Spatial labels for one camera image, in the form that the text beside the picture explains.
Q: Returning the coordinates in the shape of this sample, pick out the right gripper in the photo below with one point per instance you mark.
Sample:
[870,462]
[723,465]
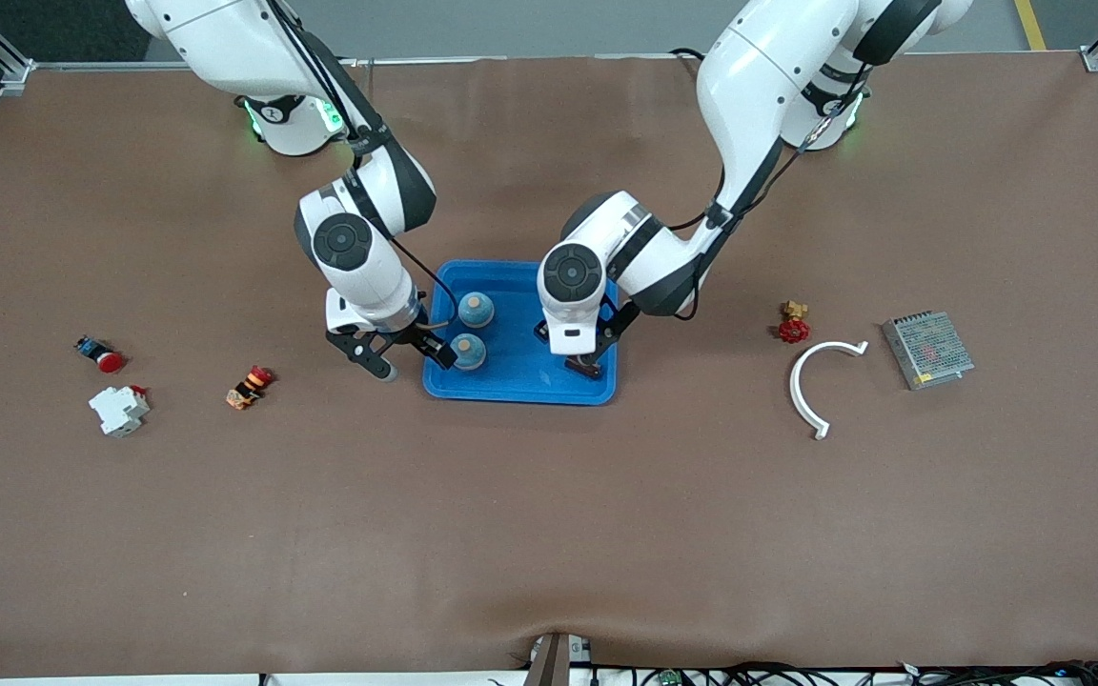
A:
[419,335]

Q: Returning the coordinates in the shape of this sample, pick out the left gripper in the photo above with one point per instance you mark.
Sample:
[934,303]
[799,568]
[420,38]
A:
[590,363]

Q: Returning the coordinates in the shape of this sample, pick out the dark brown rectangular component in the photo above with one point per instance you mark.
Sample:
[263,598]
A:
[585,368]

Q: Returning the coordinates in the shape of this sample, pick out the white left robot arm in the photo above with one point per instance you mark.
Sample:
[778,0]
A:
[759,76]

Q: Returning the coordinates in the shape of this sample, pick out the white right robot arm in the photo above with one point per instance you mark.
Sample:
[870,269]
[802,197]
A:
[225,38]

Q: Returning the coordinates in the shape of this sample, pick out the blue plastic tray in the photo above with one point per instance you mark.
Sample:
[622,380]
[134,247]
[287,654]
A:
[520,376]

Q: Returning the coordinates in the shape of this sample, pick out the red orange emergency stop button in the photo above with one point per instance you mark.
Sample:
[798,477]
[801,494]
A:
[249,388]

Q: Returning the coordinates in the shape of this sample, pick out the red handwheel brass valve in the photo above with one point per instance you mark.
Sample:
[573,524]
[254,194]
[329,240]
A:
[794,330]

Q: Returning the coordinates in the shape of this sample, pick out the white circuit breaker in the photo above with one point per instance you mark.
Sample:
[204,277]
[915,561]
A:
[118,411]

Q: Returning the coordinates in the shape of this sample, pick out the red push button blue base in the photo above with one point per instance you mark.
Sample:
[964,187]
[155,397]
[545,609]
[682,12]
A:
[108,361]

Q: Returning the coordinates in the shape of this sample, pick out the grey metal table clamp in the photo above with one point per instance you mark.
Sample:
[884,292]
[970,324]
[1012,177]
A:
[559,662]

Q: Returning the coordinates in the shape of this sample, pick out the metal mesh power supply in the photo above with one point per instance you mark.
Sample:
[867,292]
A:
[927,350]

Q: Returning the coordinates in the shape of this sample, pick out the white curved plastic bracket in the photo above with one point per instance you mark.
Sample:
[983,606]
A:
[800,367]

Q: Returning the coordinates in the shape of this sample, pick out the silver table edge rail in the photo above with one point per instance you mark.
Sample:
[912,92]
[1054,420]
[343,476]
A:
[473,60]

